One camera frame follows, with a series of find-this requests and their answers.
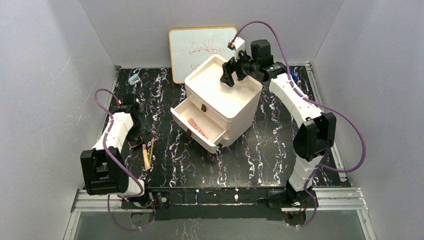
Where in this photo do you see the pink lipstick box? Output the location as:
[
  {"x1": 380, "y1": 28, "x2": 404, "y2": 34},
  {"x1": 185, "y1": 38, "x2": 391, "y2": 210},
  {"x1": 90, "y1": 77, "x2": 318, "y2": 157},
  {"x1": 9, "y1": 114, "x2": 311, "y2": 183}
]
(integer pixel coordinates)
[{"x1": 187, "y1": 117, "x2": 209, "y2": 140}]

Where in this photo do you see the white drawer organizer box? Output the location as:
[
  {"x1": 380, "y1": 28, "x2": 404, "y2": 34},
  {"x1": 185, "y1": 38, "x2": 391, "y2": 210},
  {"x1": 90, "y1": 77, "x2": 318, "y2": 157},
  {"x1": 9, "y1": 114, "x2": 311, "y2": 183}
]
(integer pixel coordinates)
[{"x1": 184, "y1": 54, "x2": 262, "y2": 147}]

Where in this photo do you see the white drawer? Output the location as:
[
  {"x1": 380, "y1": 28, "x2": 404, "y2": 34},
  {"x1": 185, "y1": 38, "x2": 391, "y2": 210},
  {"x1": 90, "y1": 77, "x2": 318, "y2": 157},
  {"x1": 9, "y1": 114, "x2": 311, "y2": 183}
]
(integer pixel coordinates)
[{"x1": 170, "y1": 99, "x2": 227, "y2": 154}]

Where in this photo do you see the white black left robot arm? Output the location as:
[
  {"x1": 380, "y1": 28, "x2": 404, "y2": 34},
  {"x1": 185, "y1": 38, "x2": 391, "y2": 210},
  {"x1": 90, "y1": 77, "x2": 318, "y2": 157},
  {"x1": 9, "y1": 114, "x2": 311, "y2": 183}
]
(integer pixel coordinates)
[{"x1": 80, "y1": 93, "x2": 151, "y2": 198}]

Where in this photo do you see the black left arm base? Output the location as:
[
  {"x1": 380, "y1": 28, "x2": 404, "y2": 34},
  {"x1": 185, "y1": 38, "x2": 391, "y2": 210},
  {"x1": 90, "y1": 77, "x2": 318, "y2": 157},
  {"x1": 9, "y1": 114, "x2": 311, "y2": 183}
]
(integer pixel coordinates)
[{"x1": 121, "y1": 188, "x2": 171, "y2": 210}]

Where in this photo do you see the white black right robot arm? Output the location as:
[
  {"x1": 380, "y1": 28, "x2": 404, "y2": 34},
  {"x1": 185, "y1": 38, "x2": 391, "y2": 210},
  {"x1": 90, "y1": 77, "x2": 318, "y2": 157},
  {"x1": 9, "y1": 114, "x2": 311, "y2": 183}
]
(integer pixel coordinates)
[{"x1": 220, "y1": 37, "x2": 337, "y2": 199}]

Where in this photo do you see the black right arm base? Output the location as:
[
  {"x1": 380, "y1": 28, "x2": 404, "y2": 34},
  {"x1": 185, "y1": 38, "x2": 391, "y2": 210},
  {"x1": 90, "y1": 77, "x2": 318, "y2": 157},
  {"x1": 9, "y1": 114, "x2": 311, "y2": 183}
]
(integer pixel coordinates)
[{"x1": 256, "y1": 186, "x2": 317, "y2": 213}]

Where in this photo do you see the thin wooden makeup pencil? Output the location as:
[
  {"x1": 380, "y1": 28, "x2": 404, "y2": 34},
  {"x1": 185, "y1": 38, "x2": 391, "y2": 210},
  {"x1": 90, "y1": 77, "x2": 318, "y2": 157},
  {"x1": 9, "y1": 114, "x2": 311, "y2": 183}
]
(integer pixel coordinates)
[{"x1": 148, "y1": 137, "x2": 156, "y2": 168}]

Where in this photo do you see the black compact powder case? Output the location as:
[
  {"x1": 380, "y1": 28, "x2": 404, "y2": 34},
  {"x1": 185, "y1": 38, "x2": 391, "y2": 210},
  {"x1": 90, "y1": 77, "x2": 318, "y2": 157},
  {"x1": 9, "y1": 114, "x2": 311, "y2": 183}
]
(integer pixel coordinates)
[{"x1": 128, "y1": 138, "x2": 143, "y2": 149}]

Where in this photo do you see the blue black stapler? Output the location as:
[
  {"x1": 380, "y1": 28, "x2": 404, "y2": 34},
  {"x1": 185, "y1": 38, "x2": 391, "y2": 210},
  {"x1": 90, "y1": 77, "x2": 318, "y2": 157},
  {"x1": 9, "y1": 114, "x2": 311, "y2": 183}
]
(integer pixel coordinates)
[{"x1": 290, "y1": 69, "x2": 299, "y2": 85}]

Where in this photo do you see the light blue small stapler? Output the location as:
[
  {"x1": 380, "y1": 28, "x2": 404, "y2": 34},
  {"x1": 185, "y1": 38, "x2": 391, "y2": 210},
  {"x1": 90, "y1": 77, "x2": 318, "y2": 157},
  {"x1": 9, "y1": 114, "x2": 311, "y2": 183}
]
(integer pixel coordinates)
[{"x1": 128, "y1": 74, "x2": 140, "y2": 86}]

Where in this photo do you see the yellow framed whiteboard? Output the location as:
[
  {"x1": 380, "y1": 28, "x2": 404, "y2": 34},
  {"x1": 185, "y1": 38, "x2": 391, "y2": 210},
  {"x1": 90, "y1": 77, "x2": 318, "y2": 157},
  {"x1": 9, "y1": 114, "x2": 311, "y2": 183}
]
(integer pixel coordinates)
[{"x1": 168, "y1": 26, "x2": 237, "y2": 84}]

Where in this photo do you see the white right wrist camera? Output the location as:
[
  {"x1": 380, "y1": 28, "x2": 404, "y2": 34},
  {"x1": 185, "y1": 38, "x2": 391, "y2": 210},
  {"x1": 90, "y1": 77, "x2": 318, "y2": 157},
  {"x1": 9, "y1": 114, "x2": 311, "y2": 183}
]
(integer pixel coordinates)
[{"x1": 227, "y1": 37, "x2": 246, "y2": 61}]

